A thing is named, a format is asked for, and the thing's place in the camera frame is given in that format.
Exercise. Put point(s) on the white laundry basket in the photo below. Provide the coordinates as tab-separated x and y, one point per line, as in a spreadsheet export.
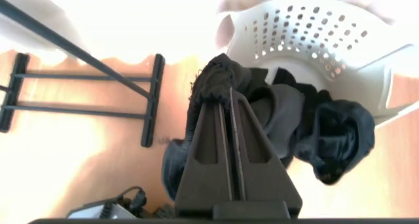
360	70

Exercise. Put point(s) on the black shorts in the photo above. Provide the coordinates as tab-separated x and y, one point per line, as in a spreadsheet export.
212	76

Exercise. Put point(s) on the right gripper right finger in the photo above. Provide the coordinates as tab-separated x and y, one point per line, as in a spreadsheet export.
271	184

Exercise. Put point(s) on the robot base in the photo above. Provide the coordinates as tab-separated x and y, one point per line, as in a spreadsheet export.
95	212

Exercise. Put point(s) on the black clothes rack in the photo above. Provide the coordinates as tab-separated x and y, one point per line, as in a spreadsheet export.
149	119

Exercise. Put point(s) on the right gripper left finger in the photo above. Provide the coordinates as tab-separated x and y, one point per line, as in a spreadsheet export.
193	184

